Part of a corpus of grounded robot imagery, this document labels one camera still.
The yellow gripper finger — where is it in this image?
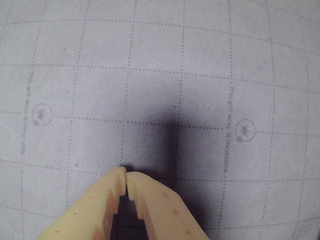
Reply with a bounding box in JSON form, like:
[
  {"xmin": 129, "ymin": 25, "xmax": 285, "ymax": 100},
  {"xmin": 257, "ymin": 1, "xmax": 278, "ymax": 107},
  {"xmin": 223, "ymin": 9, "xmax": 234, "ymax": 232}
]
[
  {"xmin": 127, "ymin": 171, "xmax": 210, "ymax": 240},
  {"xmin": 36, "ymin": 166, "xmax": 128, "ymax": 240}
]

